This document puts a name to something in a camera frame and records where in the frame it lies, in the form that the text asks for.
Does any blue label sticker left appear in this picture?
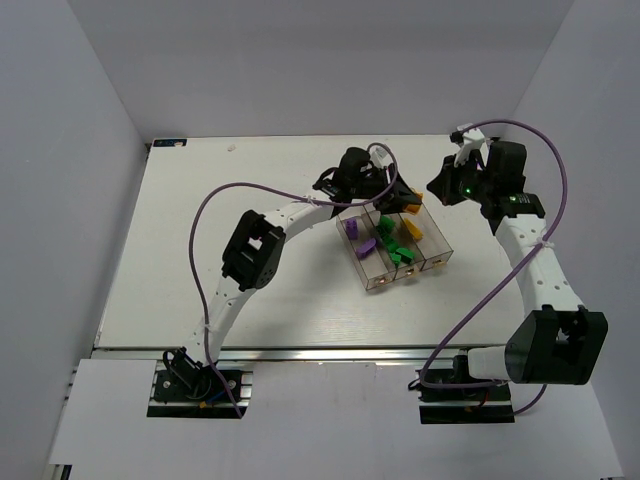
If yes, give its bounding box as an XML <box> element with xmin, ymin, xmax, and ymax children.
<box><xmin>152</xmin><ymin>138</ymin><xmax>187</xmax><ymax>148</ymax></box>

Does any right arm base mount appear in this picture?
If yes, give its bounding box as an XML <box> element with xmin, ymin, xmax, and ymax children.
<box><xmin>407</xmin><ymin>378</ymin><xmax>515</xmax><ymax>425</ymax></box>

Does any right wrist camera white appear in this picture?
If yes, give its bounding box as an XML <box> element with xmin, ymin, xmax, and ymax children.
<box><xmin>449</xmin><ymin>124</ymin><xmax>487</xmax><ymax>167</ymax></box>

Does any green lego brick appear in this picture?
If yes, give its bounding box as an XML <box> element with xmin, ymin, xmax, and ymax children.
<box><xmin>389</xmin><ymin>253</ymin><xmax>402</xmax><ymax>266</ymax></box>
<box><xmin>376</xmin><ymin>215</ymin><xmax>395</xmax><ymax>237</ymax></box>
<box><xmin>395</xmin><ymin>247</ymin><xmax>415</xmax><ymax>264</ymax></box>
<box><xmin>382</xmin><ymin>236</ymin><xmax>399</xmax><ymax>253</ymax></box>

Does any left clear container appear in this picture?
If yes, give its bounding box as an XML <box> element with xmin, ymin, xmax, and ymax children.
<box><xmin>336</xmin><ymin>207</ymin><xmax>395</xmax><ymax>291</ymax></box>

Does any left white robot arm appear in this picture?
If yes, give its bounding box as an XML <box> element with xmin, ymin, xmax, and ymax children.
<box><xmin>162</xmin><ymin>142</ymin><xmax>422</xmax><ymax>401</ymax></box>

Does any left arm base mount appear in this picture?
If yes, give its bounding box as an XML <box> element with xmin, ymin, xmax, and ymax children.
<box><xmin>147</xmin><ymin>347</ymin><xmax>251</xmax><ymax>420</ymax></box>

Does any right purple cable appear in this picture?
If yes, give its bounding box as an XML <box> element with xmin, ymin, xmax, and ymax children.
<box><xmin>418</xmin><ymin>118</ymin><xmax>567</xmax><ymax>416</ymax></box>

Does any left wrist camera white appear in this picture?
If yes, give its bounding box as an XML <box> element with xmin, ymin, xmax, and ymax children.
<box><xmin>368</xmin><ymin>143</ymin><xmax>390</xmax><ymax>169</ymax></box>

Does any clear container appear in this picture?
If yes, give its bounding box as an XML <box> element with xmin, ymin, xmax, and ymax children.
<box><xmin>400</xmin><ymin>206</ymin><xmax>453</xmax><ymax>271</ymax></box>
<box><xmin>365</xmin><ymin>210</ymin><xmax>425</xmax><ymax>285</ymax></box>
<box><xmin>336</xmin><ymin>207</ymin><xmax>395</xmax><ymax>291</ymax></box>

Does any orange long lego brick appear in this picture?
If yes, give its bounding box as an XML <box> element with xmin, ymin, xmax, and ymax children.
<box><xmin>403</xmin><ymin>218</ymin><xmax>424</xmax><ymax>242</ymax></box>

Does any purple square lego brick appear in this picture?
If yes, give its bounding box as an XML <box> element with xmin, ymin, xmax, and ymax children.
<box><xmin>344</xmin><ymin>217</ymin><xmax>359</xmax><ymax>240</ymax></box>

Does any purple curved lego brick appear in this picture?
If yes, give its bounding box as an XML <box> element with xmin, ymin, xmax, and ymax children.
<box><xmin>355</xmin><ymin>238</ymin><xmax>377</xmax><ymax>259</ymax></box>

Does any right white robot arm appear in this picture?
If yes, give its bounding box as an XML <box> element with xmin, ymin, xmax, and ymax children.
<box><xmin>427</xmin><ymin>141</ymin><xmax>608</xmax><ymax>385</ymax></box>

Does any right clear container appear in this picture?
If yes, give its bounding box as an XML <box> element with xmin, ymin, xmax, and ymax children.
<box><xmin>400</xmin><ymin>206</ymin><xmax>453</xmax><ymax>271</ymax></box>

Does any yellow orange flower lego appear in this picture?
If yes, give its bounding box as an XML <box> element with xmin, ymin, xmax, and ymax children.
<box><xmin>403</xmin><ymin>191</ymin><xmax>423</xmax><ymax>215</ymax></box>

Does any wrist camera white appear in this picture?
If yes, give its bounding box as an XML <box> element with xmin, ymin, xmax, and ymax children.
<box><xmin>449</xmin><ymin>124</ymin><xmax>487</xmax><ymax>167</ymax></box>
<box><xmin>368</xmin><ymin>143</ymin><xmax>390</xmax><ymax>169</ymax></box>

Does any middle clear container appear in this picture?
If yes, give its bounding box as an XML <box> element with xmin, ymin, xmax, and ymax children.
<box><xmin>365</xmin><ymin>210</ymin><xmax>425</xmax><ymax>285</ymax></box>

